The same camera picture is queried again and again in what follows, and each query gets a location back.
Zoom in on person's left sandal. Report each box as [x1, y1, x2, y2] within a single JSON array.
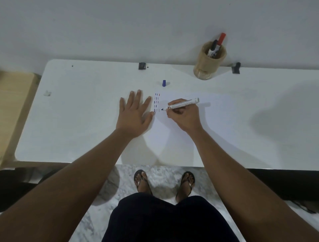
[[134, 169, 153, 196]]

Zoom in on person's sandal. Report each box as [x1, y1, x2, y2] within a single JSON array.
[[134, 169, 153, 196], [175, 171, 196, 203]]

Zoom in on white marker with blue tip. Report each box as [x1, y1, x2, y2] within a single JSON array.
[[161, 97, 200, 111]]

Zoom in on black capped marker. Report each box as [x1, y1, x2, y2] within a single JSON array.
[[207, 39, 219, 58]]

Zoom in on person's right forearm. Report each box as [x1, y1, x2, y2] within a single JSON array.
[[189, 127, 319, 242]]

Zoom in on dark blue shorts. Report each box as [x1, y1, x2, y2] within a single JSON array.
[[101, 192, 240, 242]]

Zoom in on wooden pen holder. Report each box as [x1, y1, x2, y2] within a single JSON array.
[[193, 41, 227, 81]]

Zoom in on person's left hand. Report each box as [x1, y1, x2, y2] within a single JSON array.
[[116, 90, 155, 139]]

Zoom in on red capped marker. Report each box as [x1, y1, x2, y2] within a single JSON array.
[[214, 32, 227, 54]]

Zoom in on person's left forearm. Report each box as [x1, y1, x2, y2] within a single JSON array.
[[0, 128, 135, 242]]

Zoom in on person's right hand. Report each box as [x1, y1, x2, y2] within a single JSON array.
[[166, 99, 204, 134]]

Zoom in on white paper sheet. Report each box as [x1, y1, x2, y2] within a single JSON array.
[[147, 91, 233, 167]]

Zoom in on black low furniture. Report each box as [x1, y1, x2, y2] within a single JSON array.
[[246, 169, 319, 215], [0, 167, 66, 213]]

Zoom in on person's right sandal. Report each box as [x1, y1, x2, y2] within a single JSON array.
[[175, 171, 196, 203]]

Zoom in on light wooden side table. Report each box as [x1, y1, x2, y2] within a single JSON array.
[[0, 71, 42, 168]]

